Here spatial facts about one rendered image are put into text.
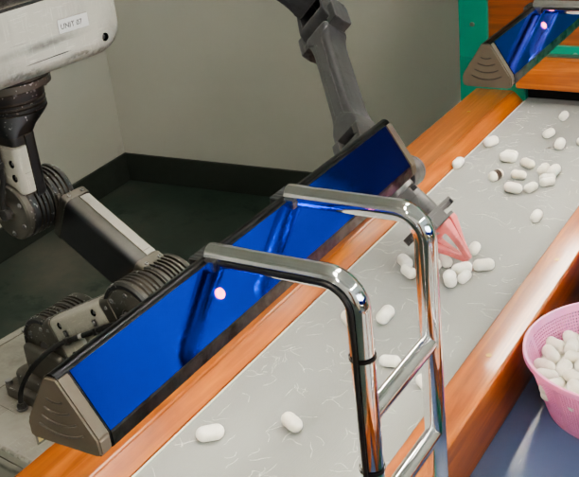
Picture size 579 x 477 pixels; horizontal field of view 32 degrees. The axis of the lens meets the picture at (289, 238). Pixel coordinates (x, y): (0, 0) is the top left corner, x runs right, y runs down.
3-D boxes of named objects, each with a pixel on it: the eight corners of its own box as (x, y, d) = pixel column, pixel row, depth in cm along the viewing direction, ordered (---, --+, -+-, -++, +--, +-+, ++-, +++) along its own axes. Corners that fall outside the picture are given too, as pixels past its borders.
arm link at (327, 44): (293, 35, 199) (325, -7, 194) (315, 46, 202) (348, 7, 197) (331, 179, 169) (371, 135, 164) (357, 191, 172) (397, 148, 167)
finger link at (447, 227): (492, 236, 169) (451, 197, 170) (476, 254, 163) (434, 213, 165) (467, 259, 173) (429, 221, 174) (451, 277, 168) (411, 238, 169)
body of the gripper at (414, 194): (457, 202, 170) (426, 171, 171) (432, 226, 162) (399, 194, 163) (434, 225, 174) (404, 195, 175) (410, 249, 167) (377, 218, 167)
